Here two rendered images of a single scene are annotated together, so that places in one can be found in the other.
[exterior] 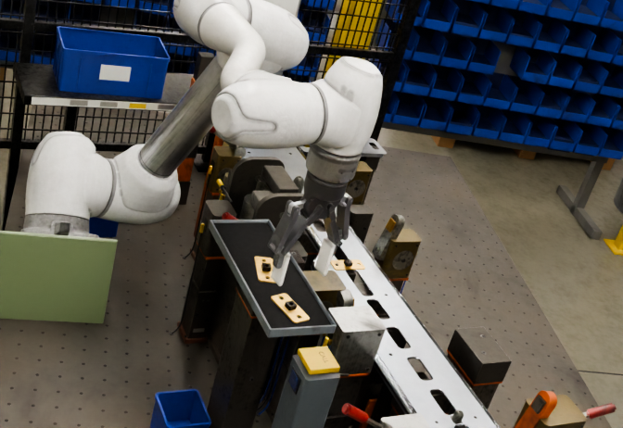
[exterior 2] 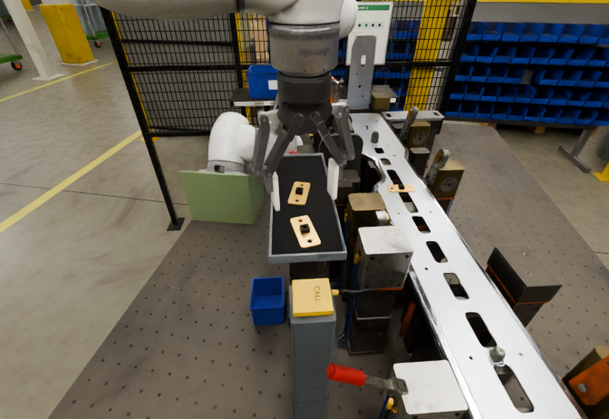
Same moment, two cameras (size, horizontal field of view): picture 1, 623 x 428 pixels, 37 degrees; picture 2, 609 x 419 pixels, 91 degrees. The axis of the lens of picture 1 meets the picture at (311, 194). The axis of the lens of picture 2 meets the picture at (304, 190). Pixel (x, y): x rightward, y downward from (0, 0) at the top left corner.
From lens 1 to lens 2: 1.27 m
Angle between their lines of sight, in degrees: 24
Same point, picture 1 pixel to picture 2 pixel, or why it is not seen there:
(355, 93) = not seen: outside the picture
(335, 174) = (295, 59)
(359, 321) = (386, 242)
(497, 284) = (528, 200)
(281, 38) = not seen: hidden behind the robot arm
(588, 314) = (585, 216)
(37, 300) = (214, 210)
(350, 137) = not seen: outside the picture
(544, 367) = (575, 265)
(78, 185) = (231, 142)
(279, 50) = not seen: hidden behind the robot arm
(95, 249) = (236, 180)
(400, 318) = (440, 232)
